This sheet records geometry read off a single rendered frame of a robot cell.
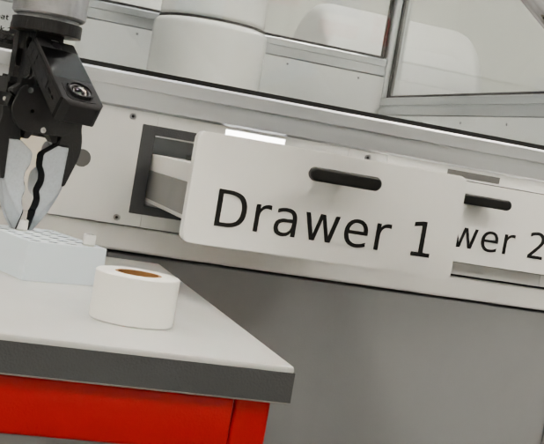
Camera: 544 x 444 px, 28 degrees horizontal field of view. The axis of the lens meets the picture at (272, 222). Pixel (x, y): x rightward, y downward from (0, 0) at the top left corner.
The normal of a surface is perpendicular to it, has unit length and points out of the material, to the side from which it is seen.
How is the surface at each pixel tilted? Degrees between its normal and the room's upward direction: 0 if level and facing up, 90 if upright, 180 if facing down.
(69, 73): 33
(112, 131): 90
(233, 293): 90
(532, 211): 90
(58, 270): 90
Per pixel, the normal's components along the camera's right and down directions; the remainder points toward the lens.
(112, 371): 0.27, 0.10
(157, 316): 0.63, 0.15
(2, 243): -0.79, -0.11
